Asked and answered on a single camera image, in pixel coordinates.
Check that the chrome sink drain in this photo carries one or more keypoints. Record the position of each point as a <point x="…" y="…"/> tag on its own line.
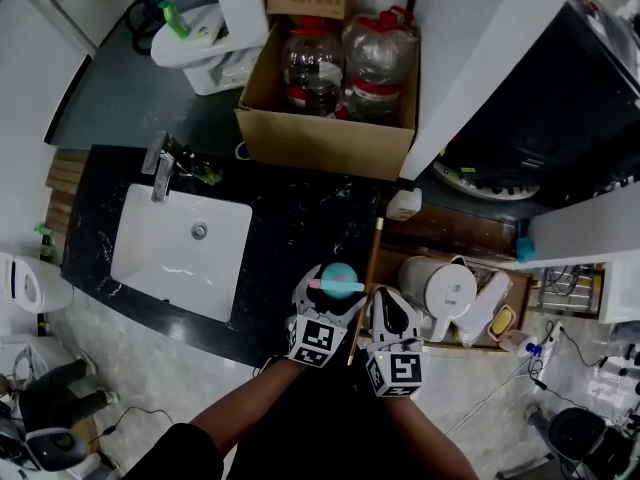
<point x="199" y="230"/>

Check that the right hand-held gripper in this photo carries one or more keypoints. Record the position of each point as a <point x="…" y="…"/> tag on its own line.
<point x="397" y="368"/>

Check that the black waste bin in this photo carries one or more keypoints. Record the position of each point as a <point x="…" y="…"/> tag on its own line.
<point x="550" y="108"/>

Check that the black marble table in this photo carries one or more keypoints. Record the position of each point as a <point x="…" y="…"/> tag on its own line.
<point x="300" y="218"/>

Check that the teal cup with pink toothbrush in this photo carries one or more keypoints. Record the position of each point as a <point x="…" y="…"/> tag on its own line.
<point x="336" y="273"/>

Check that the white door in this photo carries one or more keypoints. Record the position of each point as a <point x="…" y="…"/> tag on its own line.
<point x="85" y="3"/>

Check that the white plastic canister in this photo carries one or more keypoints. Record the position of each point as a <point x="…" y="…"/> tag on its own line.
<point x="404" y="205"/>

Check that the person's right forearm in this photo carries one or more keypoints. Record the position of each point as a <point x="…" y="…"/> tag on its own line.
<point x="415" y="428"/>

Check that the white dispenser appliance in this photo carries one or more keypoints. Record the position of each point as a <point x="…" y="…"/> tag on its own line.
<point x="30" y="283"/>

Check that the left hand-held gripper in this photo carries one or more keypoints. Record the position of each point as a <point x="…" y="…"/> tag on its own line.
<point x="315" y="340"/>

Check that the white toilet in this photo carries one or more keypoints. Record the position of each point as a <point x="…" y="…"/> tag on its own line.
<point x="200" y="63"/>

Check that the large cardboard box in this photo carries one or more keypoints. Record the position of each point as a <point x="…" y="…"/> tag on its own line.
<point x="320" y="143"/>

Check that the black round stool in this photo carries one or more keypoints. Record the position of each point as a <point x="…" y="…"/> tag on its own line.
<point x="575" y="435"/>

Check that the small teal cup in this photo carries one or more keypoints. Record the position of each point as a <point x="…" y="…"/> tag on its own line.
<point x="525" y="250"/>

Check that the person's left forearm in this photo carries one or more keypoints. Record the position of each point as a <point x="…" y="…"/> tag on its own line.
<point x="250" y="398"/>

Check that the white carton box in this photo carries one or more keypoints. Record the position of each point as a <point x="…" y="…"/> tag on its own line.
<point x="242" y="8"/>

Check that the white sink basin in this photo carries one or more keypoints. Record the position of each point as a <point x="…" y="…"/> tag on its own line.
<point x="165" y="263"/>

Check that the person's dark clothing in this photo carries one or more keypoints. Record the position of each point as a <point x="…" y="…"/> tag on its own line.
<point x="310" y="433"/>

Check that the yellow sponge in case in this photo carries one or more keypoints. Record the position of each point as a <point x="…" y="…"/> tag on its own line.
<point x="502" y="323"/>

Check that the dark bottle green cap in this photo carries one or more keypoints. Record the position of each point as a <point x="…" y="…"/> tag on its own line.
<point x="46" y="248"/>

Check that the chrome faucet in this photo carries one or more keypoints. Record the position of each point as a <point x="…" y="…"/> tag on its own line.
<point x="161" y="173"/>

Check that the white electric kettle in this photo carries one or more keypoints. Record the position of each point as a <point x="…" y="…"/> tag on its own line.
<point x="435" y="288"/>

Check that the clear plastic jug red cap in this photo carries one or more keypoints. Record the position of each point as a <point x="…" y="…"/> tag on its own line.
<point x="312" y="63"/>
<point x="380" y="53"/>

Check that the wooden slat board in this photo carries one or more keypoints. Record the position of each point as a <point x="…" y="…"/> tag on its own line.
<point x="62" y="193"/>

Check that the white round tray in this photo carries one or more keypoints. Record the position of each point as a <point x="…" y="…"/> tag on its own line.
<point x="480" y="183"/>

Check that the brown wooden cabinet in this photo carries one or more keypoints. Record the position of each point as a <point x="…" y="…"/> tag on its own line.
<point x="440" y="233"/>

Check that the white cabinet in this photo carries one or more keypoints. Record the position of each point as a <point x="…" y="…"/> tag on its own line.
<point x="590" y="228"/>

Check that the green plastic bottle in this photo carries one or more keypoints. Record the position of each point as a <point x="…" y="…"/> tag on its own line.
<point x="175" y="18"/>

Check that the grey white device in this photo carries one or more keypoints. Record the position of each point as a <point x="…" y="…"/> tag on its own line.
<point x="55" y="450"/>

